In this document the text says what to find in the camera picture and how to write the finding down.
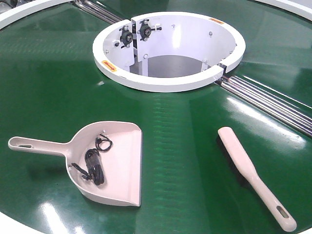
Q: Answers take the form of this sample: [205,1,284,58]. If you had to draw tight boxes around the beige plastic dustpan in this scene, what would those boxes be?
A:
[8,121,142,207]

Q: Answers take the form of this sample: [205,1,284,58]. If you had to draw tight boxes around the steel transfer rollers top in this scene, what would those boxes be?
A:
[72,0,123,24]

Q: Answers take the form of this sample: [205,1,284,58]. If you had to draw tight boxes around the steel transfer rollers right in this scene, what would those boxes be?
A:
[215,76,312,137]

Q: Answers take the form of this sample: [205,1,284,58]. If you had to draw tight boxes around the orange warning label left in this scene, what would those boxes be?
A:
[101,60,117,72]

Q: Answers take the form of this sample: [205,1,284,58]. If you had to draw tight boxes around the black bearing unit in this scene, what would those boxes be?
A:
[120,25,133,48]
[138,19,162,41]

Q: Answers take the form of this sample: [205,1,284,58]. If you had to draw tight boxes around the black bearing unit left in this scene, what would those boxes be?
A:
[120,25,133,48]

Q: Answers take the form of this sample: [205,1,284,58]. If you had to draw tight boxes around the orange warning label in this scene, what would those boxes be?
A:
[210,18,224,24]
[101,60,117,72]

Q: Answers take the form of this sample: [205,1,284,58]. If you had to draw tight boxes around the black bearing unit right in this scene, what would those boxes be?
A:
[138,19,162,41]

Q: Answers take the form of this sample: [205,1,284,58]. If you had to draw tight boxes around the steel transfer rollers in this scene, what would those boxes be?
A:
[72,0,123,24]
[215,76,312,137]

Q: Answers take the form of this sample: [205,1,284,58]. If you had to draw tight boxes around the white rim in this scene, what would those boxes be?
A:
[256,0,312,21]
[0,0,70,29]

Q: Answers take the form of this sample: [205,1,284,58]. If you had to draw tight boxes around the white outer rim left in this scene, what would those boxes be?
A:
[0,0,70,29]

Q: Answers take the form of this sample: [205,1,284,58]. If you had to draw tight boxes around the white outer rim right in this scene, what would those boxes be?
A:
[256,0,312,21]

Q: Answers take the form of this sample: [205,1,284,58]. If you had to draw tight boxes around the orange warning label right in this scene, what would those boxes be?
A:
[210,18,224,24]

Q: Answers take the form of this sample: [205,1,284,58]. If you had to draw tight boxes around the white inner conveyor ring housing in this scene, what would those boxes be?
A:
[92,12,246,93]

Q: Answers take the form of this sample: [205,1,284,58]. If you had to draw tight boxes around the black cable bundle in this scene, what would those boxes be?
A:
[71,130,113,186]

